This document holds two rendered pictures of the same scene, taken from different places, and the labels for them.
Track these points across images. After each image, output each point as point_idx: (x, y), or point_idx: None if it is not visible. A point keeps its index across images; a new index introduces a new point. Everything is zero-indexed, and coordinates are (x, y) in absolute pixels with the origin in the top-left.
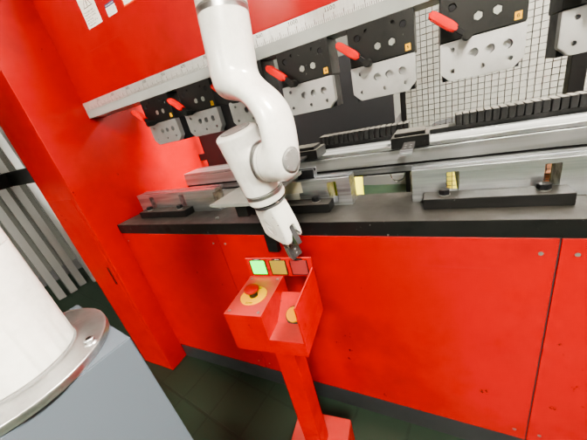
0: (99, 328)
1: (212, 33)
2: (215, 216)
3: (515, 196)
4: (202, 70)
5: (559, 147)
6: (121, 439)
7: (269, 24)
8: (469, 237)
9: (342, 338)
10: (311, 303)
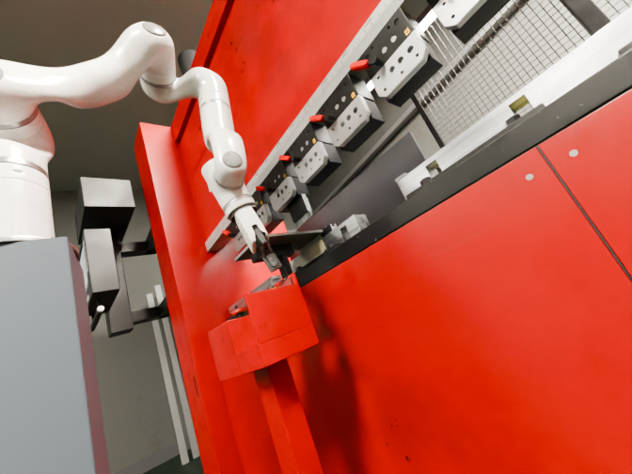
0: None
1: (202, 118)
2: None
3: (483, 144)
4: (255, 183)
5: None
6: (23, 303)
7: (281, 134)
8: (445, 200)
9: (391, 433)
10: (286, 314)
